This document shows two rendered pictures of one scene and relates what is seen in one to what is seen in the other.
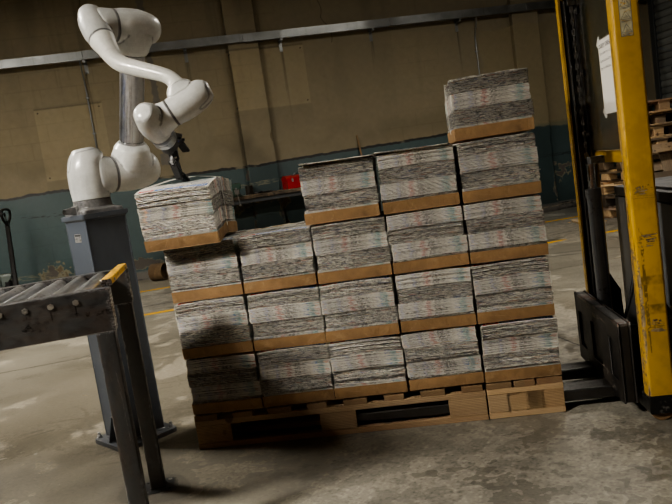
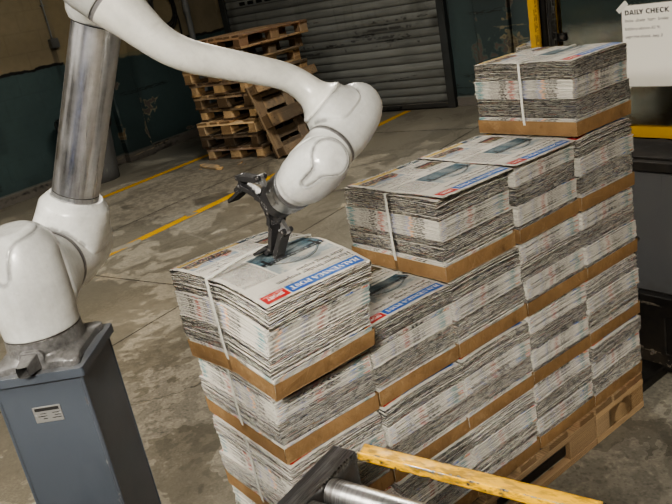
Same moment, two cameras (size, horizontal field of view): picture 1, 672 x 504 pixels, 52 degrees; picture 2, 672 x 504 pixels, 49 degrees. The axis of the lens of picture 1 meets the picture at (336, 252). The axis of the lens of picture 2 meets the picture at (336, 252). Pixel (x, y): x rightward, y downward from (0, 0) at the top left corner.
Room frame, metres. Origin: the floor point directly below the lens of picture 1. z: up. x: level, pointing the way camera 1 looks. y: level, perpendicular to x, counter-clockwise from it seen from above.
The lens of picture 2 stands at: (1.45, 1.47, 1.60)
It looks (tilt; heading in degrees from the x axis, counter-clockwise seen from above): 19 degrees down; 319
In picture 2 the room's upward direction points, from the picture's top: 11 degrees counter-clockwise
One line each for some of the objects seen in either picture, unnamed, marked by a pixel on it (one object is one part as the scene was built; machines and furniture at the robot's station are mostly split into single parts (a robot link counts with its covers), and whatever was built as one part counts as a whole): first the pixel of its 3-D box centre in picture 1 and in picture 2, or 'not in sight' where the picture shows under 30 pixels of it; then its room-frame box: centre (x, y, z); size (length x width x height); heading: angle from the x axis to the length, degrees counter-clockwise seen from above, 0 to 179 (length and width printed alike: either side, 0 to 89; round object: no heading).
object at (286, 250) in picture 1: (330, 321); (421, 398); (2.78, 0.07, 0.42); 1.17 x 0.39 x 0.83; 83
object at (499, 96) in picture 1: (501, 243); (562, 245); (2.70, -0.65, 0.65); 0.39 x 0.30 x 1.29; 173
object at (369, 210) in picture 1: (345, 211); (431, 245); (2.77, -0.06, 0.86); 0.38 x 0.29 x 0.04; 174
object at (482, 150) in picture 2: (410, 149); (494, 149); (2.72, -0.35, 1.06); 0.37 x 0.28 x 0.01; 175
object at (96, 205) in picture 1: (88, 207); (42, 343); (2.92, 1.01, 1.03); 0.22 x 0.18 x 0.06; 135
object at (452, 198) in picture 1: (418, 200); (499, 213); (2.73, -0.36, 0.86); 0.38 x 0.29 x 0.04; 175
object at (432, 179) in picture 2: (338, 160); (427, 177); (2.75, -0.06, 1.06); 0.37 x 0.29 x 0.01; 174
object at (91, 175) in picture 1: (89, 173); (27, 275); (2.94, 0.98, 1.17); 0.18 x 0.16 x 0.22; 130
